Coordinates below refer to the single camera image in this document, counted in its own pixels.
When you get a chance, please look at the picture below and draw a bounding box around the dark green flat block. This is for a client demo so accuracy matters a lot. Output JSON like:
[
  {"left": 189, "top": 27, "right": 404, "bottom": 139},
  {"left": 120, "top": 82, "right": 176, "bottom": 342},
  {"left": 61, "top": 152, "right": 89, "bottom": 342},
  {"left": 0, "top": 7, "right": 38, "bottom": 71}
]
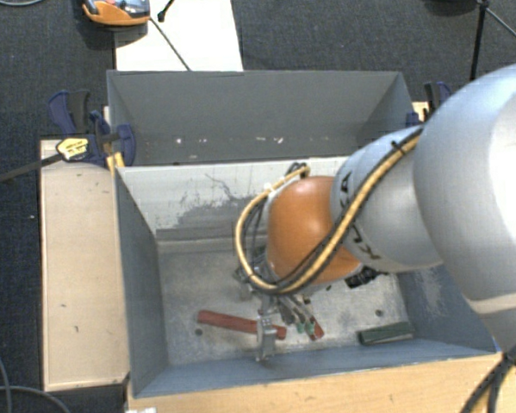
[{"left": 357, "top": 321, "right": 417, "bottom": 347}]

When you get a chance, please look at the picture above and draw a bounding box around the pale wood board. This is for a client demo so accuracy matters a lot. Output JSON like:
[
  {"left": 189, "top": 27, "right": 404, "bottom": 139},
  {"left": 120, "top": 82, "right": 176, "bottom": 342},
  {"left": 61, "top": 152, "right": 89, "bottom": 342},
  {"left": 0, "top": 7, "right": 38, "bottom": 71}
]
[{"left": 30, "top": 135, "right": 133, "bottom": 393}]

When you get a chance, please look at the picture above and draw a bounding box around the grey metal bin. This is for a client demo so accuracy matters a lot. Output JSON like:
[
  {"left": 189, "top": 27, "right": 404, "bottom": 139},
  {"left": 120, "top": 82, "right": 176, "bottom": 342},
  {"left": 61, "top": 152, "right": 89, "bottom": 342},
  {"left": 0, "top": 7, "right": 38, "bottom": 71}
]
[{"left": 105, "top": 49, "right": 503, "bottom": 400}]

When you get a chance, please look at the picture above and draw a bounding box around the black cylinder on white bracket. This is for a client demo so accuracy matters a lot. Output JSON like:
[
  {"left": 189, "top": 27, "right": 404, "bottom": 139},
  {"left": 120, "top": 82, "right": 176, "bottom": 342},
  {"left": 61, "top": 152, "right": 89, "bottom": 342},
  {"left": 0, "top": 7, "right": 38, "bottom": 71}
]
[{"left": 344, "top": 265, "right": 382, "bottom": 290}]

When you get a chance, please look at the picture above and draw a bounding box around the red-brown flat block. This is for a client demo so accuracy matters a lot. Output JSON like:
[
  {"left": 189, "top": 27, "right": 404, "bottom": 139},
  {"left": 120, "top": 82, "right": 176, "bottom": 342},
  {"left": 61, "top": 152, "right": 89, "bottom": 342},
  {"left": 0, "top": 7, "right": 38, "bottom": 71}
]
[
  {"left": 196, "top": 305, "right": 289, "bottom": 344},
  {"left": 305, "top": 313, "right": 326, "bottom": 341}
]

